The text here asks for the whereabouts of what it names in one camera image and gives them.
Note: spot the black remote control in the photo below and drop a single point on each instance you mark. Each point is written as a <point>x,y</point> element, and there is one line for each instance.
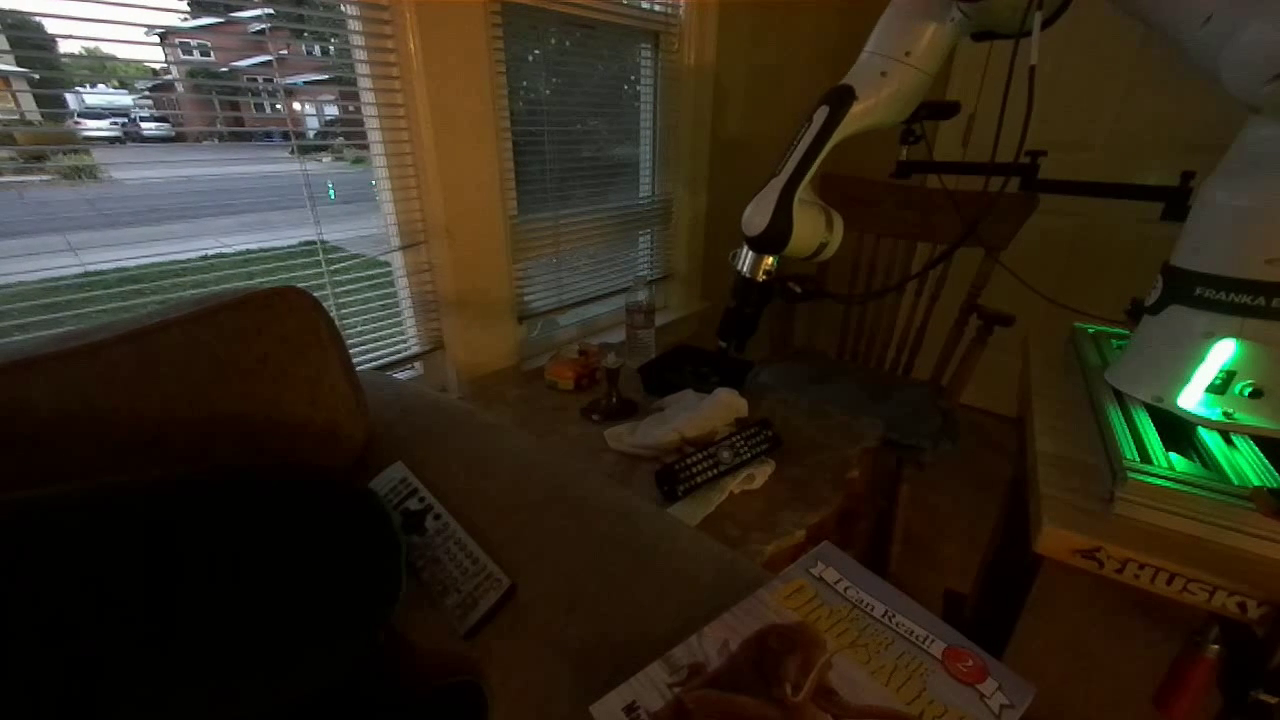
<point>715,460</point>

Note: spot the grey remote control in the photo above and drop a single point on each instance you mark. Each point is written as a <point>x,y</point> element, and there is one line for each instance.
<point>445,555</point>

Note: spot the grey sofa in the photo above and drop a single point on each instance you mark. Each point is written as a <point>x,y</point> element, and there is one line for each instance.
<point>580,540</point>

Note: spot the clear plastic water bottle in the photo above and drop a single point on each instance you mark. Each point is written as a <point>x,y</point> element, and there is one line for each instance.
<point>640,325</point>

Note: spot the orange toy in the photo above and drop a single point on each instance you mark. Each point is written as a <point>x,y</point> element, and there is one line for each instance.
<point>570,372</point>

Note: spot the brown cushion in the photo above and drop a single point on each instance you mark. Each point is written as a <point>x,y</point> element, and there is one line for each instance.
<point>190,390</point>

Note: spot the window with blinds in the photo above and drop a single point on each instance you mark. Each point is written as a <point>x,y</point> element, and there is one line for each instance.
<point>200,180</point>
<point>585,160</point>

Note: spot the camera on mount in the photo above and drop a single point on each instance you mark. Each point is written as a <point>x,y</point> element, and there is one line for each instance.
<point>1040,183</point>

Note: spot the black container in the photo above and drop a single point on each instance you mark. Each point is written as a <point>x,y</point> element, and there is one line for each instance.
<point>685,372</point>

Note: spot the wooden chair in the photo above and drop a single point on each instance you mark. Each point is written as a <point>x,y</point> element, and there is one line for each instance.
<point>900,260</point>

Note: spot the black cushion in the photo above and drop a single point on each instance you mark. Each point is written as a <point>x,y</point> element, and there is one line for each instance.
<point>200,600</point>

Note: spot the children's picture book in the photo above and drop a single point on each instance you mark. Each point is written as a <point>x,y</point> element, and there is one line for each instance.
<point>830,650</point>

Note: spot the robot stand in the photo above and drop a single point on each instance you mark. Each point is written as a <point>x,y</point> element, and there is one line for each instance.
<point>1080,470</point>

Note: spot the white cloth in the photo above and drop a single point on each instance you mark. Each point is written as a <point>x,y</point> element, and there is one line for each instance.
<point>680,420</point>
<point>720,490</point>

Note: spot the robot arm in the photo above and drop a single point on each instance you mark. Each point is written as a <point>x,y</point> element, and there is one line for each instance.
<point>880,75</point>

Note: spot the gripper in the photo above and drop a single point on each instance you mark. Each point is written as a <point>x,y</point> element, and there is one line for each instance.
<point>742,312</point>

